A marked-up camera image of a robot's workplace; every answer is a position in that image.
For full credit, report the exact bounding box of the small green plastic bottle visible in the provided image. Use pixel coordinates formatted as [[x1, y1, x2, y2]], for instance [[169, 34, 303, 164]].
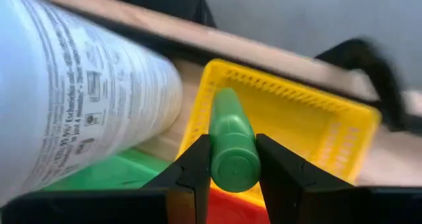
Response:
[[208, 87, 262, 194]]

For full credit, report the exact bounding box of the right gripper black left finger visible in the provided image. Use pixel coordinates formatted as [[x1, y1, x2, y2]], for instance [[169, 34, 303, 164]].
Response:
[[0, 134, 212, 224]]

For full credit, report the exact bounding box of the yellow plastic basket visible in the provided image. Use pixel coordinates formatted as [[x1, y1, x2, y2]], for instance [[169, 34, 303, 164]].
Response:
[[176, 58, 383, 208]]

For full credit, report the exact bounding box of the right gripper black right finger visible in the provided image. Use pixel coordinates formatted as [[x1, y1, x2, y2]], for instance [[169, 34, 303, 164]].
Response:
[[256, 134, 422, 224]]

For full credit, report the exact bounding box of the black table clamp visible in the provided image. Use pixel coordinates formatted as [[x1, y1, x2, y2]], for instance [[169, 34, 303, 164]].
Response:
[[315, 36, 408, 131]]

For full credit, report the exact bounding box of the green plastic basket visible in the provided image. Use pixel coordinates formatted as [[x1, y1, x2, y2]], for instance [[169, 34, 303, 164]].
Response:
[[42, 147, 172, 192]]

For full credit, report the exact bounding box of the white yellow wipes canister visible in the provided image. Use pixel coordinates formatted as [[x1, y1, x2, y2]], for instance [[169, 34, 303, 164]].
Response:
[[0, 0, 184, 205]]

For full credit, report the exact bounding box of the red plastic basket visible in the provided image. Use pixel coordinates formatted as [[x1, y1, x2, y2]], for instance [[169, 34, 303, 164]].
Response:
[[206, 186, 271, 224]]

